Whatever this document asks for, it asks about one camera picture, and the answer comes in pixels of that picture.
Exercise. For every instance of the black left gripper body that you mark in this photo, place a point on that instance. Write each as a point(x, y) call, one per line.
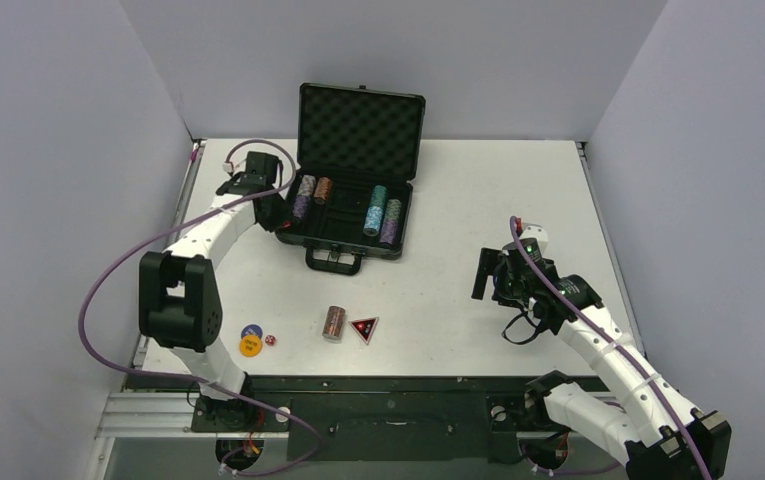
point(280, 214)

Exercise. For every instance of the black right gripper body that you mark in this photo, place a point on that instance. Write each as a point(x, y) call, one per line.
point(484, 273)

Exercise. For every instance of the purple chip stack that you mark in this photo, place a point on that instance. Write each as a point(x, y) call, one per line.
point(388, 232)
point(300, 207)

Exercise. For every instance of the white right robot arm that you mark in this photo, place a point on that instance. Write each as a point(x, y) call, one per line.
point(650, 429)

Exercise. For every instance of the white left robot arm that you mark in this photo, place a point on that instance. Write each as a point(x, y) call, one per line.
point(179, 301)

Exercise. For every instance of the blue-grey chip stack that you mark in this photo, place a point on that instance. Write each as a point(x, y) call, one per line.
point(307, 186)

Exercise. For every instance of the orange chip stack in case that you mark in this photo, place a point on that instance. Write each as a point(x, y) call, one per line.
point(323, 190)

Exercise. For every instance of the black poker case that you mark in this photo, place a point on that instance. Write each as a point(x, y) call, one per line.
point(359, 138)

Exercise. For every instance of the teal chip stack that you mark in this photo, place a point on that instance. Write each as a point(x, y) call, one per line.
point(378, 197)

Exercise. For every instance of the light blue chip stack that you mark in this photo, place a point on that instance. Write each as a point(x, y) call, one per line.
point(373, 221)

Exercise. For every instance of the green-grey chip stack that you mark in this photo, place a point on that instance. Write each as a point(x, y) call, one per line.
point(392, 210)

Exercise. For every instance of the triangular all-in button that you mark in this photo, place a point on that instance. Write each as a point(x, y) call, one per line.
point(365, 328)

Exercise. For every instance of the blue round button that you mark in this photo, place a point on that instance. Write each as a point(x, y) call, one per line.
point(252, 330)

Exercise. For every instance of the brown chip stack on table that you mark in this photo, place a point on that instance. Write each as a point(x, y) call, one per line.
point(334, 323)

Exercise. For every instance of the yellow round button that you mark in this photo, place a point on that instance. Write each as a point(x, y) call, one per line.
point(250, 345)

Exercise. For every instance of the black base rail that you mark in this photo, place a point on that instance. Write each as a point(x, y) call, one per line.
point(423, 419)

